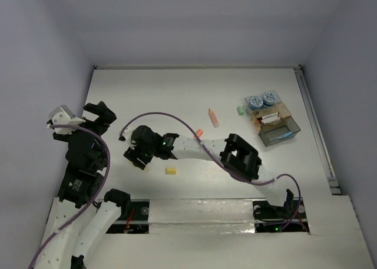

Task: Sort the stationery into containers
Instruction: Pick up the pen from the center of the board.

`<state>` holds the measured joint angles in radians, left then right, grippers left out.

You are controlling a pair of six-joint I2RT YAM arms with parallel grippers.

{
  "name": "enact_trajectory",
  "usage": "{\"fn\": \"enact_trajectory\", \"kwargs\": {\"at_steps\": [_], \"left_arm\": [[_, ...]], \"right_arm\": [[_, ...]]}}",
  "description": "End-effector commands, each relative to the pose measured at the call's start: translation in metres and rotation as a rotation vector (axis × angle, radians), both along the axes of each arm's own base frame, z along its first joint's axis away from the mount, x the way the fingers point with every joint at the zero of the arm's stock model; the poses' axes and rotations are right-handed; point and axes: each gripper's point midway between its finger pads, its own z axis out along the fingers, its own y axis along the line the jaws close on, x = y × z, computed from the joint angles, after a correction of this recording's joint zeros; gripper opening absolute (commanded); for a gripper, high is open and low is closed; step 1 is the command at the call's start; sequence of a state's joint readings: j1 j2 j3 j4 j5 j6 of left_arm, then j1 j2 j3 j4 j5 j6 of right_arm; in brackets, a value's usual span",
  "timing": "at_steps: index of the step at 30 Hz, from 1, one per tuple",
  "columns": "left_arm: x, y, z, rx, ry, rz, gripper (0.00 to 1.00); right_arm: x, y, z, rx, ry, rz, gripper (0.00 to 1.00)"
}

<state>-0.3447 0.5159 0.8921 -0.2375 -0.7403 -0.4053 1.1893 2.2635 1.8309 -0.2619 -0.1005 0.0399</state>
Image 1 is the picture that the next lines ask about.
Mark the black whiteboard marker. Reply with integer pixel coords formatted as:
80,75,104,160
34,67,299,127
261,112,279,119

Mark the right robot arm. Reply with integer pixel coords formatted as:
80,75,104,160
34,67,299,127
119,125,293,217

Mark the orange highlighter cap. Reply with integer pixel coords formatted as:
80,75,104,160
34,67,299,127
196,129,203,137

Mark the yellow highlighter cap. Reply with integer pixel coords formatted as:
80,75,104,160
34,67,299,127
166,168,177,175

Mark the blue highlighter cap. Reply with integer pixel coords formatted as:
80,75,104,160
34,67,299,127
283,131,294,138

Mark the clear compartment organizer box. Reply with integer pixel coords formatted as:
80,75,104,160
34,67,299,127
243,89,301,147

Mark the aluminium rail right edge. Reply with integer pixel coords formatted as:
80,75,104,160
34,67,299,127
294,67,343,195

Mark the blue patterned tape roll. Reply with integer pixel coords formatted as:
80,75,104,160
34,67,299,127
248,95,264,110

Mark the red whiteboard marker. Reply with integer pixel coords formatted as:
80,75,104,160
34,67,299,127
257,115,280,125

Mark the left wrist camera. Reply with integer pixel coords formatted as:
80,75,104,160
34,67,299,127
47,105,85,135

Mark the orange highlighter pen centre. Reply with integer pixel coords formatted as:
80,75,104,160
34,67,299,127
208,109,219,128

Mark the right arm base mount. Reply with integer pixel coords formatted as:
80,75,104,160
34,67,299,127
253,190,310,233

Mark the green highlighter cap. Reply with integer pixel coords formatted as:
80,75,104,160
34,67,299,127
237,106,244,116

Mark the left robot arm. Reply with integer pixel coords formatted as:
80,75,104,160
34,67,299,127
29,101,130,268

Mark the blue highlighter pen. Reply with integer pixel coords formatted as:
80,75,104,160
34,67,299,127
270,134,287,142

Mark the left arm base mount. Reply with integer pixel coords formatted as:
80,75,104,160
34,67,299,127
107,200,150,234

